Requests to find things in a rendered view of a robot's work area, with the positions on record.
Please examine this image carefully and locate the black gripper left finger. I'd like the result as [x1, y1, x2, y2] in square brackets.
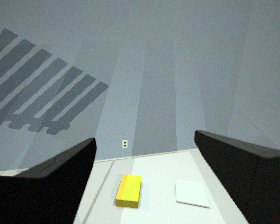
[0, 138, 97, 224]

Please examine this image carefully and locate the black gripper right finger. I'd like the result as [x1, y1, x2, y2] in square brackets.
[194, 130, 280, 224]

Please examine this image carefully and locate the yellow rectangular block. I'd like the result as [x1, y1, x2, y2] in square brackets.
[115, 175, 141, 208]

